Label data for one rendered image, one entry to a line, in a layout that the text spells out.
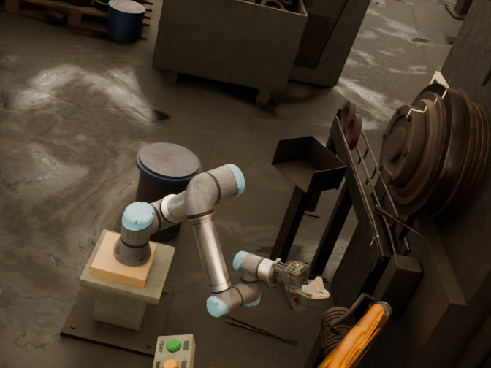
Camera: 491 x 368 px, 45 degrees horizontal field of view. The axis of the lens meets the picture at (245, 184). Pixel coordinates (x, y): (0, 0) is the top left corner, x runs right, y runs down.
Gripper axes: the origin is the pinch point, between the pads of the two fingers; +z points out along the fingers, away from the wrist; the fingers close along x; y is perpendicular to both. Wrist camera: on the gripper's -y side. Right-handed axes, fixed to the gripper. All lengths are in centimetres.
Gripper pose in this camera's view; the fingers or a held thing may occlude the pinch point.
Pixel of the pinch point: (325, 296)
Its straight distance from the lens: 201.0
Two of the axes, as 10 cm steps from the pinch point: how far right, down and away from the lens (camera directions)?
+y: -0.2, -9.1, -4.1
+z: 8.2, 2.2, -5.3
